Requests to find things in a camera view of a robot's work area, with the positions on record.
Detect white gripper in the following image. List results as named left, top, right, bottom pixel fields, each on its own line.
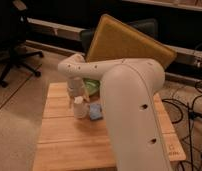
left=67, top=77, right=90, bottom=102

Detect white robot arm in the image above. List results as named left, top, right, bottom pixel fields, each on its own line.
left=58, top=54, right=172, bottom=171

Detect green bowl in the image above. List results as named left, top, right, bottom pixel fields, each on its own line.
left=84, top=79, right=100, bottom=96

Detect blue sponge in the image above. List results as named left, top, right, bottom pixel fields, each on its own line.
left=89, top=103, right=103, bottom=121

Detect yellow padded board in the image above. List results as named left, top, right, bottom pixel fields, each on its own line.
left=86, top=14, right=177, bottom=69

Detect black office chair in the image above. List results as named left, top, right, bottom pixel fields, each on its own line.
left=0, top=0, right=43, bottom=87

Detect black floor cables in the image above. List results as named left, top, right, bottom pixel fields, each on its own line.
left=161, top=79, right=202, bottom=171

